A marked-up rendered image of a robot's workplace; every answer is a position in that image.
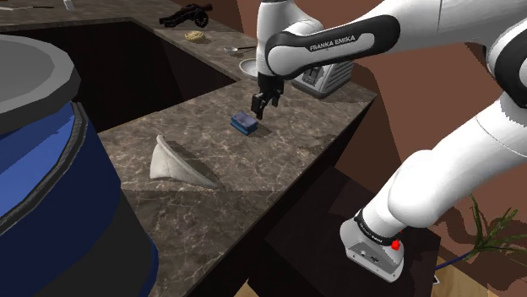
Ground blue rectangular sponge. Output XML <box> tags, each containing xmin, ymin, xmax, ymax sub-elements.
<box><xmin>230</xmin><ymin>111</ymin><xmax>259</xmax><ymax>137</ymax></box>

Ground grey round plate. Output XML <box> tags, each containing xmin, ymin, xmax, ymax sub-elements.
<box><xmin>239</xmin><ymin>57</ymin><xmax>259</xmax><ymax>81</ymax></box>

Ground small metal ladle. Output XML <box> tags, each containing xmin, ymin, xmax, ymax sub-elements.
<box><xmin>223</xmin><ymin>45</ymin><xmax>257</xmax><ymax>57</ymax></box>

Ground white toaster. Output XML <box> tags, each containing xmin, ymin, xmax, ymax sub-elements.
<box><xmin>291</xmin><ymin>60</ymin><xmax>356</xmax><ymax>100</ymax></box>

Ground beige round cookie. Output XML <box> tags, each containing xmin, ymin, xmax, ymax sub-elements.
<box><xmin>184</xmin><ymin>30</ymin><xmax>208</xmax><ymax>44</ymax></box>

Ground black toy cannon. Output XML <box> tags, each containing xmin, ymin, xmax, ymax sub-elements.
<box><xmin>158</xmin><ymin>3</ymin><xmax>215</xmax><ymax>29</ymax></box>

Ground white tilted bowl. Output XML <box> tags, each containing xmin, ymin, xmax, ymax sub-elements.
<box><xmin>149</xmin><ymin>134</ymin><xmax>219</xmax><ymax>190</ymax></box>

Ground dark robot stand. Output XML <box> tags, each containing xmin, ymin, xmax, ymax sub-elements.
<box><xmin>247</xmin><ymin>165</ymin><xmax>442</xmax><ymax>297</ymax></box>

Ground green potted plant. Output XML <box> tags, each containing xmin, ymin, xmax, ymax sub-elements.
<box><xmin>435</xmin><ymin>192</ymin><xmax>527</xmax><ymax>273</ymax></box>

